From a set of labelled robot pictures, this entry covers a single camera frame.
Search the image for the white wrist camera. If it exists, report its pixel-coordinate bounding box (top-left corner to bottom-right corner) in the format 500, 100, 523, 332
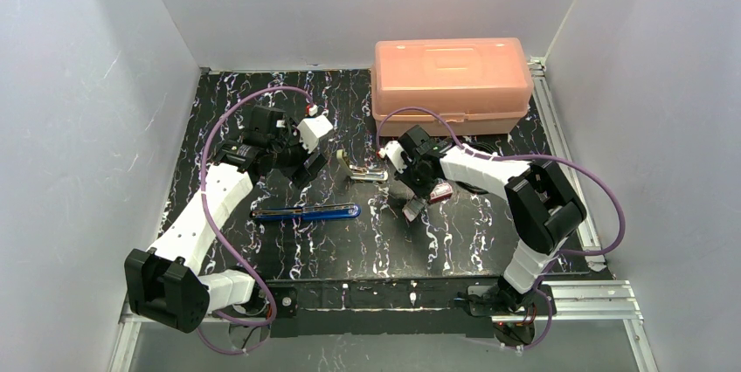
296, 115, 334, 154
378, 141, 406, 174

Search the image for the beige stapler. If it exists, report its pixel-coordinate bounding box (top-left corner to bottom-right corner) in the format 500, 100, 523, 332
336, 148, 389, 183

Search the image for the blue stapler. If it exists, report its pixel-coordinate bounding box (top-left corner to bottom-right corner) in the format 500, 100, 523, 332
250, 203, 361, 223

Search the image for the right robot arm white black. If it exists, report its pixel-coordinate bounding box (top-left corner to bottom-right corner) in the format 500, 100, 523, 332
377, 126, 586, 312

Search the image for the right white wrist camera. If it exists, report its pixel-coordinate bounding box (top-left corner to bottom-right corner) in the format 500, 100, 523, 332
378, 141, 406, 174

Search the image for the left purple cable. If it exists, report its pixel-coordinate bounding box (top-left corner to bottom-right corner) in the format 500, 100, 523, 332
197, 86, 325, 357

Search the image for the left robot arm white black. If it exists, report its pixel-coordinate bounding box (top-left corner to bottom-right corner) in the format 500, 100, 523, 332
124, 104, 333, 333

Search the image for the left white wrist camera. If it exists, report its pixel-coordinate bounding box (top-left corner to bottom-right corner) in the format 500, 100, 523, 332
296, 115, 334, 154

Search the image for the orange plastic toolbox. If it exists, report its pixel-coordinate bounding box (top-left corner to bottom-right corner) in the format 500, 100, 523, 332
370, 38, 534, 137

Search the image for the red staples box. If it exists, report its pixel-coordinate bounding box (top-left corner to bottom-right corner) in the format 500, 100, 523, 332
428, 182, 454, 204

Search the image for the coiled black cable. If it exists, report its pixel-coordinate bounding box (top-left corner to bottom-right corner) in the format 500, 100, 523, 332
460, 137, 510, 194

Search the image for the cardboard staples tray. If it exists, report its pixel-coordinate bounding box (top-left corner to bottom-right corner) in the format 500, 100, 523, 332
402, 197, 427, 222

